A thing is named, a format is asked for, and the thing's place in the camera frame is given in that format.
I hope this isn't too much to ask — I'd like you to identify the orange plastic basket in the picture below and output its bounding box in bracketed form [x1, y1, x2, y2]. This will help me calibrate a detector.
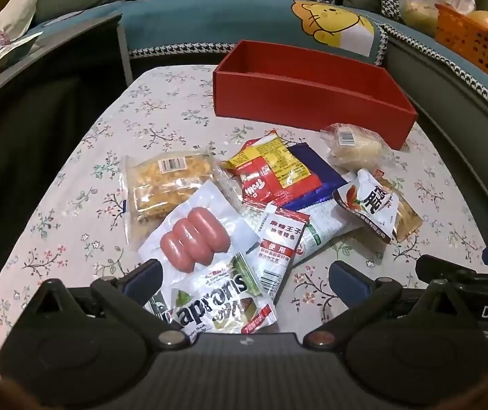
[434, 3, 488, 92]

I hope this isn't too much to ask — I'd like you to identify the white paper sheet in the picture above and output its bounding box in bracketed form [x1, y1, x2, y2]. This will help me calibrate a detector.
[0, 32, 44, 87]

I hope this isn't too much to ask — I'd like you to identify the teal lion sofa cover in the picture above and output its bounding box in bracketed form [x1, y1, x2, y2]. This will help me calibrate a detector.
[26, 0, 389, 68]

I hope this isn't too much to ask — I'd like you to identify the clear round bun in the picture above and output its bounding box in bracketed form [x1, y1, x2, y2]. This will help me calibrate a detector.
[320, 122, 392, 172]

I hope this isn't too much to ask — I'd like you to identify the white snack packet red print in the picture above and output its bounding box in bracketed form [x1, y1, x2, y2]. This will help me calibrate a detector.
[333, 168, 400, 244]

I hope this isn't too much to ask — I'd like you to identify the teal houndstooth trim sofa cover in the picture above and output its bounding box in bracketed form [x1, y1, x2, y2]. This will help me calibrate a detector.
[383, 19, 488, 131]

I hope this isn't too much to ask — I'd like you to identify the floral tablecloth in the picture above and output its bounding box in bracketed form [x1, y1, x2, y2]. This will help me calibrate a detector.
[0, 66, 488, 368]

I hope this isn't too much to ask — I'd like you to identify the white green pouch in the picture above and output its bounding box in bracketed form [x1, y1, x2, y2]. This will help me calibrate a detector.
[291, 199, 356, 266]

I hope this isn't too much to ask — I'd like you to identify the green white wafer packet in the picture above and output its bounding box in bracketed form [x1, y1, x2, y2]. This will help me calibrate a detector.
[143, 252, 276, 344]

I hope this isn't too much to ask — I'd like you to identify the red cardboard box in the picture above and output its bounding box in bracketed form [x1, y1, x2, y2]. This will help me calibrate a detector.
[212, 40, 418, 151]

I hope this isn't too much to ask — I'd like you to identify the red yellow snack packet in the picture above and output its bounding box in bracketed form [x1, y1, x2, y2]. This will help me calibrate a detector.
[219, 130, 324, 206]

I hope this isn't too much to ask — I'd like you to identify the plastic bag with fruit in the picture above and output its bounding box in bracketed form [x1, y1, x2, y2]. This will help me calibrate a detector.
[400, 0, 442, 38]

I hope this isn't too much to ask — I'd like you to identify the gold foil packet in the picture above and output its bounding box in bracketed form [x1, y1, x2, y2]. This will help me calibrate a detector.
[381, 171, 423, 243]

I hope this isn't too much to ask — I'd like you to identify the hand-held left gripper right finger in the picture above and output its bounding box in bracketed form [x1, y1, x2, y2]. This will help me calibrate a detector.
[303, 260, 467, 350]

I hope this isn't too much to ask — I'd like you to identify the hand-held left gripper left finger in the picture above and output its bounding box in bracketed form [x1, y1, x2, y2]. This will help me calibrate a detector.
[25, 259, 192, 350]

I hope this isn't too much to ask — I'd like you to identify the white red spicy strip packet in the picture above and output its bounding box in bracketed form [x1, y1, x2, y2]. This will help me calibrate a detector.
[241, 199, 312, 304]

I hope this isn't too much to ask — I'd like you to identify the pink sausage packet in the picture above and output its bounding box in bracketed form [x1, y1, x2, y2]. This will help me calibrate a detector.
[138, 179, 262, 283]

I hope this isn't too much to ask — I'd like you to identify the small white red sachet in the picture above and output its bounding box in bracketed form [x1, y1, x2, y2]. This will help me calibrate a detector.
[241, 301, 279, 335]

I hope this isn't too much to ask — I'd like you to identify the blue foil packet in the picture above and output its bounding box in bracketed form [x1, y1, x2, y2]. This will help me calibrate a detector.
[284, 142, 349, 212]

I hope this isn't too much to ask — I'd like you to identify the clear crispy cake packet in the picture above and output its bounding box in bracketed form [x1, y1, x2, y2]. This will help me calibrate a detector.
[121, 153, 247, 227]

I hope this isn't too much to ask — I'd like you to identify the dark side table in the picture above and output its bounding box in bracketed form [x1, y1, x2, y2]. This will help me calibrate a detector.
[0, 13, 134, 300]

